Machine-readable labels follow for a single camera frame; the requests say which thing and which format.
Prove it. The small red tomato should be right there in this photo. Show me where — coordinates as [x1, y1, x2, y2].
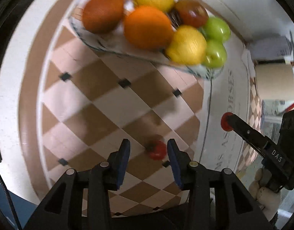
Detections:
[220, 112, 233, 132]
[146, 140, 167, 160]

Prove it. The green apple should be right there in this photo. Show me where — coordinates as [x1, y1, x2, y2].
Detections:
[202, 39, 227, 69]
[203, 17, 231, 43]

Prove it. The dark red apple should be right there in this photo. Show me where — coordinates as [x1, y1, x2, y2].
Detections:
[174, 0, 209, 28]

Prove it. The checkered counter mat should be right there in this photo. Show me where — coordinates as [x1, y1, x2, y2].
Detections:
[19, 0, 261, 215]

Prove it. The green apple front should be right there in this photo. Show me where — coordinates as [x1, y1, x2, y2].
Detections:
[202, 39, 227, 69]

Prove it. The cream utensil holder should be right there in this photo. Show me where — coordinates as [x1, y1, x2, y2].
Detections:
[255, 64, 294, 101]

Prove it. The silver spray can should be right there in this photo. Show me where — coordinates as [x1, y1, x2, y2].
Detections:
[247, 35, 294, 61]

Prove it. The white patterned fruit plate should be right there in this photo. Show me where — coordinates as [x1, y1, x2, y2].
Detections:
[69, 0, 231, 80]

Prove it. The white folded tissue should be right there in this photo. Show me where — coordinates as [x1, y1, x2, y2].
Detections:
[241, 48, 256, 78]

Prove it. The green apple back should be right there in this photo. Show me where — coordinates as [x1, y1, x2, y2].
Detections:
[203, 17, 231, 43]

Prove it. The white gloved hand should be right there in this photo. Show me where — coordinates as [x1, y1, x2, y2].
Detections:
[248, 168, 281, 221]

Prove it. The dark orange front left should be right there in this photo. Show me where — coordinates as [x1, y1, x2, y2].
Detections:
[81, 0, 124, 34]

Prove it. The orange front middle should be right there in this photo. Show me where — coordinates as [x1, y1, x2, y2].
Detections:
[124, 6, 173, 51]

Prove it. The yellow lemon front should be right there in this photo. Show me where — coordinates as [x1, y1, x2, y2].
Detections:
[165, 25, 207, 65]

